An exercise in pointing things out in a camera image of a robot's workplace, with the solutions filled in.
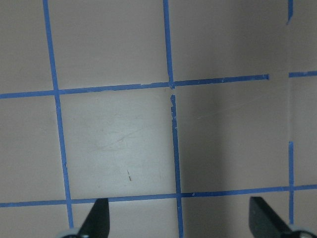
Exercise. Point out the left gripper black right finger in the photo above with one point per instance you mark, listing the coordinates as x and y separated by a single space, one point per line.
264 222

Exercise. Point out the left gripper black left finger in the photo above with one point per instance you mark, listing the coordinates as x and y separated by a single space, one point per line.
97 223

